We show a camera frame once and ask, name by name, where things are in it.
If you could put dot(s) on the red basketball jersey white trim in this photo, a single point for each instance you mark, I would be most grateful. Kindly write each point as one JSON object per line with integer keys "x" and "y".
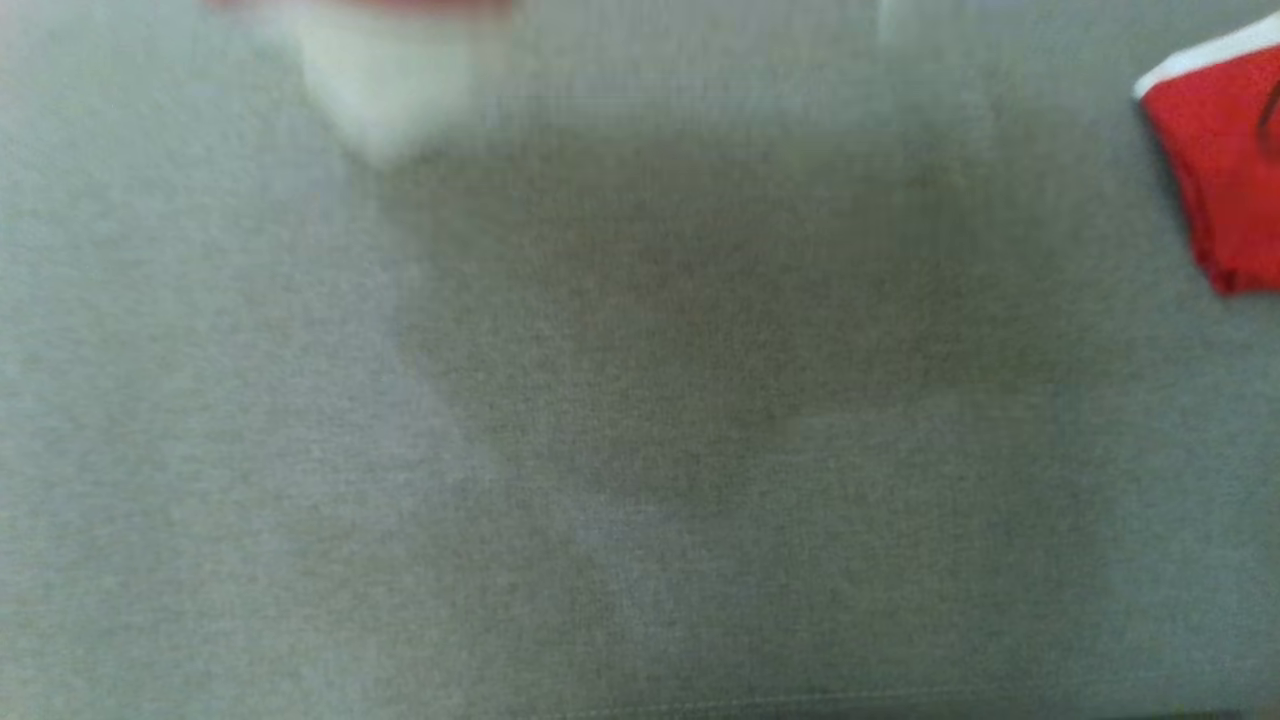
{"x": 385, "y": 70}

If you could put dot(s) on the red shorts with white stripe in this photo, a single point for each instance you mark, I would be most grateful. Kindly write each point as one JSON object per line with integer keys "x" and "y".
{"x": 1225, "y": 170}

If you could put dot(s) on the large grey sofa seat cushion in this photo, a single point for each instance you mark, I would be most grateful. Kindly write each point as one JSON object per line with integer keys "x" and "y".
{"x": 640, "y": 420}

